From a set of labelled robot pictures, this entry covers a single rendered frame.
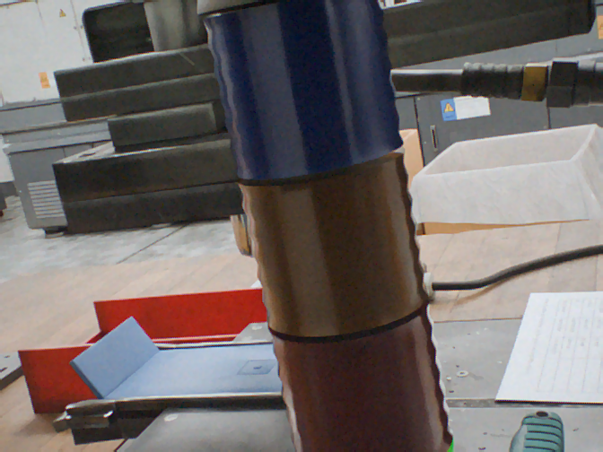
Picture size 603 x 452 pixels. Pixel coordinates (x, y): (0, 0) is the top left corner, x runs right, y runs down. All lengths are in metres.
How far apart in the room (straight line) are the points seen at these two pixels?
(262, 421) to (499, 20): 0.23
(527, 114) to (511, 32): 4.60
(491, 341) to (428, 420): 0.55
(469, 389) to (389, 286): 0.49
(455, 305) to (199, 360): 0.34
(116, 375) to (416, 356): 0.39
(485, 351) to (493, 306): 0.10
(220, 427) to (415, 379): 0.29
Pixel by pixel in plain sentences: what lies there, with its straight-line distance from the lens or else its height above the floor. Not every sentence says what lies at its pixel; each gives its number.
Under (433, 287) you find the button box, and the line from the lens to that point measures 0.85.
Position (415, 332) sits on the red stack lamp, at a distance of 0.19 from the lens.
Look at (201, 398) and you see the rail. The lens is 0.51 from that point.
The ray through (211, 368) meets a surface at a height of 0.99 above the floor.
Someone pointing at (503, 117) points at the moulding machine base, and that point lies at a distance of 5.01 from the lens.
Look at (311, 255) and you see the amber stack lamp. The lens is 0.18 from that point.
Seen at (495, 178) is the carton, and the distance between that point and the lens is 2.70.
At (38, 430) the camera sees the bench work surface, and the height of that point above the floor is 0.90.
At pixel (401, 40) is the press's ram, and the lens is 0.40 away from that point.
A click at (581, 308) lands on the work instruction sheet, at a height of 0.90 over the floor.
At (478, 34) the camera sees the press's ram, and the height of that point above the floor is 1.16.
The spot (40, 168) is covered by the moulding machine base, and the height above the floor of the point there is 0.52.
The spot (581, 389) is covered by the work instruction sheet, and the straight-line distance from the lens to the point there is 0.66.
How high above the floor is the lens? 1.19
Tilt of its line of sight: 13 degrees down
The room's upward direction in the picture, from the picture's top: 11 degrees counter-clockwise
